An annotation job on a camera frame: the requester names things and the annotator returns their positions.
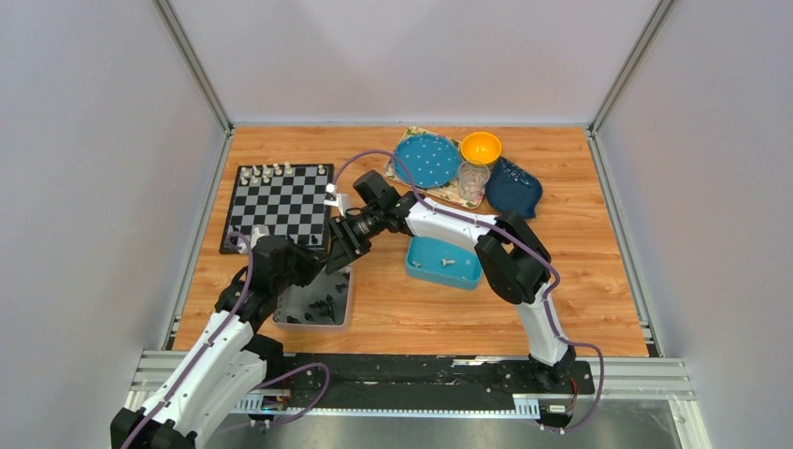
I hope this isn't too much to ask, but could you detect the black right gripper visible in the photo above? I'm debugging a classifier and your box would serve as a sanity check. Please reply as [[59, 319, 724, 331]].
[[326, 206, 386, 275]]

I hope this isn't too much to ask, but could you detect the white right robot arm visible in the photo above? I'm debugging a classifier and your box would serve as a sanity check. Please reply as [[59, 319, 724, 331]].
[[324, 171, 576, 392]]

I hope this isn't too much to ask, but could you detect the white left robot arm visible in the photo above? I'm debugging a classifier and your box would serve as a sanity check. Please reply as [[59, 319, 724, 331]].
[[110, 233, 328, 448]]

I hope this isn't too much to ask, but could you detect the silver metal tray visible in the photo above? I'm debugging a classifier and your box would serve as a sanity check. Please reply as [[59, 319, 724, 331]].
[[271, 266, 353, 331]]

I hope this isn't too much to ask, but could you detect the black and white chessboard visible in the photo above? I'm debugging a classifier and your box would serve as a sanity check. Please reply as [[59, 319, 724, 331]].
[[219, 163, 335, 254]]

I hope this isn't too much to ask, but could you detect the blue plastic bin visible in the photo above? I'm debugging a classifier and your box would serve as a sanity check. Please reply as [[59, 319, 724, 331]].
[[405, 237, 483, 291]]

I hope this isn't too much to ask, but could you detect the floral rectangular tray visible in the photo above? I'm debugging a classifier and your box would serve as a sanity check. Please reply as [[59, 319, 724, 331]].
[[382, 126, 489, 210]]

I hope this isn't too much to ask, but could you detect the light blue dotted plate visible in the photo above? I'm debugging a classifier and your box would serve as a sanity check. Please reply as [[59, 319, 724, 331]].
[[394, 134, 462, 189]]

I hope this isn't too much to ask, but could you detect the clear glass cup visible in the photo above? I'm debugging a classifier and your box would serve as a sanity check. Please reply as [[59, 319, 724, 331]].
[[457, 161, 490, 205]]

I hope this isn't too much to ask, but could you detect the yellow bowl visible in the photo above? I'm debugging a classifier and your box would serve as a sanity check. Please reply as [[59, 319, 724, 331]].
[[459, 131, 502, 167]]

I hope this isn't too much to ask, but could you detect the dark blue leaf plate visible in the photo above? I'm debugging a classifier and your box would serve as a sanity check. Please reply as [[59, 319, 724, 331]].
[[485, 157, 543, 220]]

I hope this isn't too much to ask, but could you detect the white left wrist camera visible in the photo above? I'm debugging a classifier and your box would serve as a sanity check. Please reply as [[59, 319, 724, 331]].
[[230, 224, 269, 254]]

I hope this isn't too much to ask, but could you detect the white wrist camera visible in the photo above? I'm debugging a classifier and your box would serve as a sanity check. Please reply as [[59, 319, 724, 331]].
[[230, 224, 269, 254], [323, 183, 352, 218]]

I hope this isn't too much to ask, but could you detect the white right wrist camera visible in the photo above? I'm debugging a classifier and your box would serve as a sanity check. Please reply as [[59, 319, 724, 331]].
[[323, 183, 352, 218]]

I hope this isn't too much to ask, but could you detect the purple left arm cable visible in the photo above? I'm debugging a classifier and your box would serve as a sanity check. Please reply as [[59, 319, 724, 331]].
[[121, 230, 331, 449]]

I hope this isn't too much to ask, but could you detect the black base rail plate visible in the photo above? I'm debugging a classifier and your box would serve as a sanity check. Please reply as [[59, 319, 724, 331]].
[[266, 353, 596, 411]]

